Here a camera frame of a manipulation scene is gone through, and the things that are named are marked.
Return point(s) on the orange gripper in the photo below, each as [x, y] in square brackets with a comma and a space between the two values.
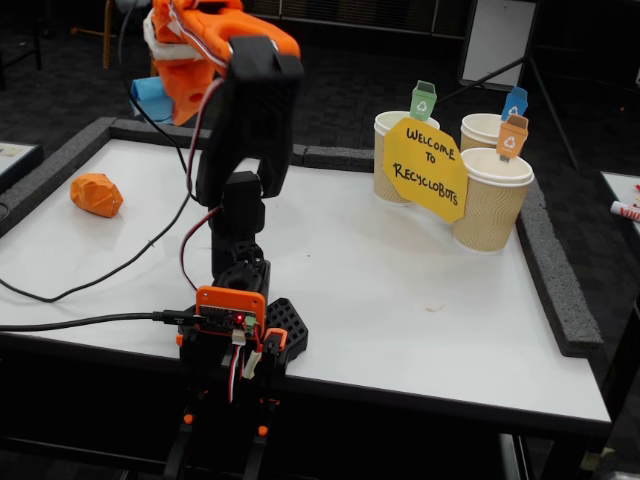
[181, 97]

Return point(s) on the blue paper wad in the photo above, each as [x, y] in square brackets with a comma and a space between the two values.
[147, 97]

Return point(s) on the orange and black robot arm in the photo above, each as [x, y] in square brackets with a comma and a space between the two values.
[255, 115]

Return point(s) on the wooden chair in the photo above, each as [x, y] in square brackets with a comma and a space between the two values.
[106, 40]

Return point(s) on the orange paper wad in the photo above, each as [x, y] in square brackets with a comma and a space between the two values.
[95, 195]

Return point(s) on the short grey foam border strip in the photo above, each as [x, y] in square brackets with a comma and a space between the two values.
[345, 159]

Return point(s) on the black framed white sheet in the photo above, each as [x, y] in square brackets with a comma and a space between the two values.
[15, 152]

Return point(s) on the paper cup with green label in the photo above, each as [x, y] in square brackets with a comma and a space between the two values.
[390, 130]

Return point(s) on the orange controller board holder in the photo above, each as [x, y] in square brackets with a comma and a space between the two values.
[230, 302]

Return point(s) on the green recycling bin label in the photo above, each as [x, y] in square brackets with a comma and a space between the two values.
[423, 102]

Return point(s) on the yellow welcome sign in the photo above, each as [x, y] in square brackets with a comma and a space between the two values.
[425, 170]

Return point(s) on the paper cup with blue label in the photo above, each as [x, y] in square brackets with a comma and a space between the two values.
[480, 131]

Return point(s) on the white board on stand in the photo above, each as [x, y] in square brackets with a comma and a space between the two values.
[500, 40]

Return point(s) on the blue recycling bin label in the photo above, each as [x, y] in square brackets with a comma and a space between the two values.
[515, 105]

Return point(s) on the orange recycling bin label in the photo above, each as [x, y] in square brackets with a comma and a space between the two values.
[512, 137]

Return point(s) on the paper cup with orange label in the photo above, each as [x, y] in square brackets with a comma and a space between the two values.
[492, 210]

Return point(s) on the black clamp orange knob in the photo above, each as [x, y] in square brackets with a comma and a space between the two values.
[187, 419]
[261, 430]

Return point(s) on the white side table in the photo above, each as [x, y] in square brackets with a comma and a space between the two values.
[612, 182]

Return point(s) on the red and white marker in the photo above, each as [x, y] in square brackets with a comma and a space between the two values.
[627, 210]

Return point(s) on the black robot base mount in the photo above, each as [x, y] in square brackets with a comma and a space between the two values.
[292, 325]

